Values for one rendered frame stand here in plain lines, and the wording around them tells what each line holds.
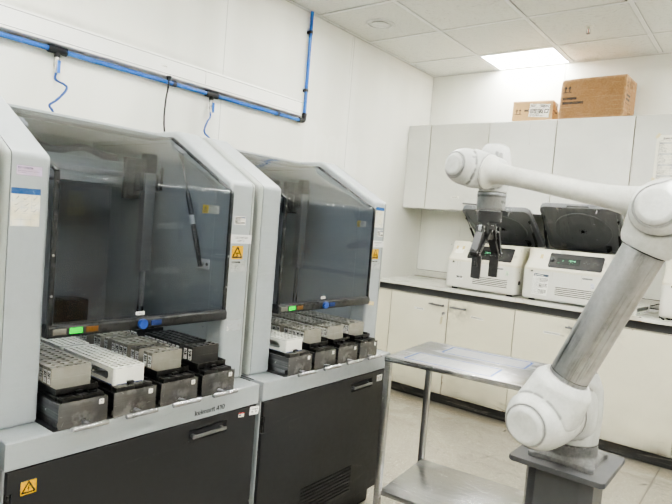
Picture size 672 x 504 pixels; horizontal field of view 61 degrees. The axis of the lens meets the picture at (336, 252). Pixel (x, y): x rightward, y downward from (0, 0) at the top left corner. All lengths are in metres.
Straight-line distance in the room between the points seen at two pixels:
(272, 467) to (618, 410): 2.50
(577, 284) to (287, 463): 2.45
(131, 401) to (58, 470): 0.24
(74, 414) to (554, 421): 1.22
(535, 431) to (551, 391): 0.11
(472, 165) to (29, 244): 1.20
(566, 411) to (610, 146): 3.02
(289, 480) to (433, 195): 3.03
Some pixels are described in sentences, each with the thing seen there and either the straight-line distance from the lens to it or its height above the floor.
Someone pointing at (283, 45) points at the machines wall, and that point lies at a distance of 3.86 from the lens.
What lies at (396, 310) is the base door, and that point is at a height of 0.66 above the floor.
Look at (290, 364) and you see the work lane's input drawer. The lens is 2.19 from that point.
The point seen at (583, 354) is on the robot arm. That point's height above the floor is 1.05.
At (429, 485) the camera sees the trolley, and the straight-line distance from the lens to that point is 2.56.
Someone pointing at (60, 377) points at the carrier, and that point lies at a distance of 1.73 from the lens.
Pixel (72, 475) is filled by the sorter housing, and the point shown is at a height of 0.61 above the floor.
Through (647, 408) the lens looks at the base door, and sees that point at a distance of 4.09.
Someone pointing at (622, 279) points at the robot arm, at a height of 1.25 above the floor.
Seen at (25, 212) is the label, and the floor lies 1.29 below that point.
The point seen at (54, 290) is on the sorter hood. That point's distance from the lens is 1.67.
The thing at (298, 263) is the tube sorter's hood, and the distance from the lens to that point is 2.24.
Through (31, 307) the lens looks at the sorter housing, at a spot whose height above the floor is 1.05.
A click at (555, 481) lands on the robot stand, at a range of 1.83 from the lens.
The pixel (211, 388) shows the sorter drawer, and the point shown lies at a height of 0.76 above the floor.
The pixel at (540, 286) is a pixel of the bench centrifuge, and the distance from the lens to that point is 4.15.
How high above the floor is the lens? 1.33
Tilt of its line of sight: 3 degrees down
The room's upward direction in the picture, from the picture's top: 5 degrees clockwise
